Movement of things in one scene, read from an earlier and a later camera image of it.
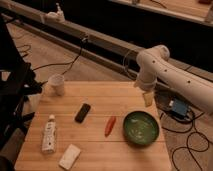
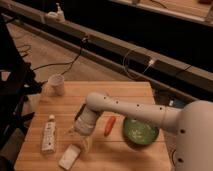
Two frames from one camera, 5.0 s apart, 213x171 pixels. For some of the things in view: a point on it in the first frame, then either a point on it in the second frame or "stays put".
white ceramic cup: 55,85 stays put
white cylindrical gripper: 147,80 → 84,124
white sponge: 69,157 stays put
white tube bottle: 49,137 stays put
